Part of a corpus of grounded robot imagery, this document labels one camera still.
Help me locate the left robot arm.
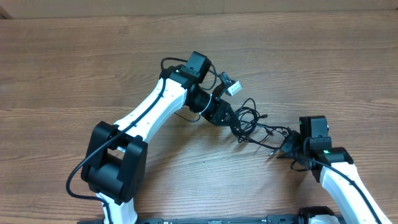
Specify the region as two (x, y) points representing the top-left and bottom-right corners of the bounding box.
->
(81, 52), (243, 223)

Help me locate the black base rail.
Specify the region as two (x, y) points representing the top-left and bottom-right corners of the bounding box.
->
(77, 213), (312, 224)

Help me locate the black usb cable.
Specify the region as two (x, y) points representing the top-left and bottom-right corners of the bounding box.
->
(232, 98), (269, 144)
(242, 123), (295, 156)

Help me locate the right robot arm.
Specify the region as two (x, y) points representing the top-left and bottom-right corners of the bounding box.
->
(278, 116), (391, 223)

